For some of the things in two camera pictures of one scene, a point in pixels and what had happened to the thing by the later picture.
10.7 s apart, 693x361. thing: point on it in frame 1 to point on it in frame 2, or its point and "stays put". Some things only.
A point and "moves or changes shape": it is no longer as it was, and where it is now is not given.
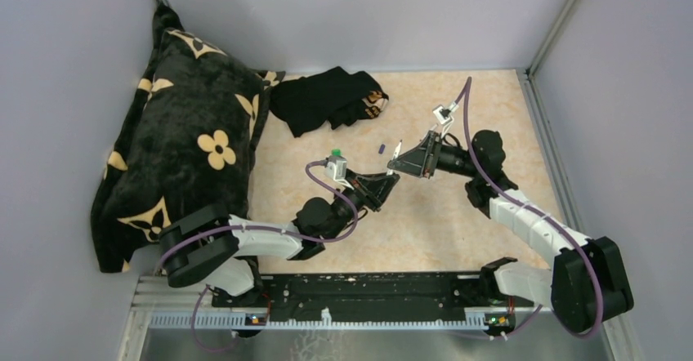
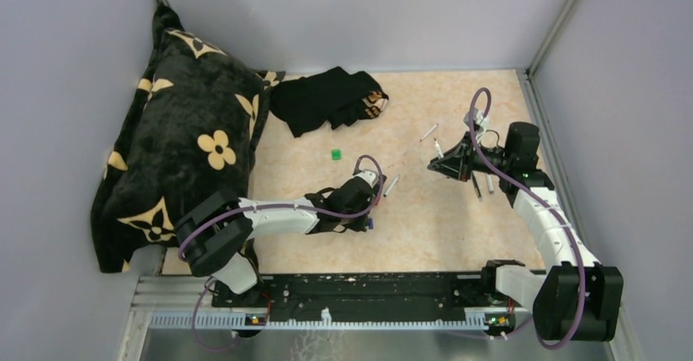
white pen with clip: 396,150 moves or changes shape
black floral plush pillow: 187,143 stays put
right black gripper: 418,161 to 456,163
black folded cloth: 328,100 stays put
